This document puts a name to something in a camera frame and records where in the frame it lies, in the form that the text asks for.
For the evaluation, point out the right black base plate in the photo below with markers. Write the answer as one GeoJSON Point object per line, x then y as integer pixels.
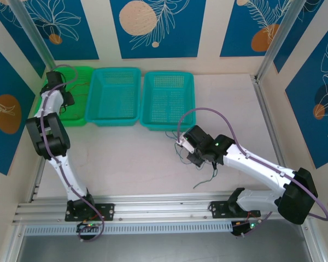
{"type": "Point", "coordinates": [218, 210]}

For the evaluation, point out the teal plastic basket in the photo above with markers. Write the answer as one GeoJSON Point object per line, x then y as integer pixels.
{"type": "Point", "coordinates": [166, 98]}
{"type": "Point", "coordinates": [112, 95]}

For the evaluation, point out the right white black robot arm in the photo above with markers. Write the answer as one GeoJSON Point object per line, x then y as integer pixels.
{"type": "Point", "coordinates": [257, 166]}

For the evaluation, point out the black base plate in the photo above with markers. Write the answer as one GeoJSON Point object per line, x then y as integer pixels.
{"type": "Point", "coordinates": [106, 211]}
{"type": "Point", "coordinates": [218, 210]}

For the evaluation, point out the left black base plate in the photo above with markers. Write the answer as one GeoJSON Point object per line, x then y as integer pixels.
{"type": "Point", "coordinates": [106, 211]}

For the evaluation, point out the black controller board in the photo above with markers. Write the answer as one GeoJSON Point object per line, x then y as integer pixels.
{"type": "Point", "coordinates": [83, 226]}
{"type": "Point", "coordinates": [240, 229]}

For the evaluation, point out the green plastic basket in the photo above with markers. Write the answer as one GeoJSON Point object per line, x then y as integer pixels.
{"type": "Point", "coordinates": [76, 109]}

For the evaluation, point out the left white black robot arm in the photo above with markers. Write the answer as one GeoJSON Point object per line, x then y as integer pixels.
{"type": "Point", "coordinates": [68, 177]}

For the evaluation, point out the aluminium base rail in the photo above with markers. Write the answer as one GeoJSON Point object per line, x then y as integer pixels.
{"type": "Point", "coordinates": [164, 204]}

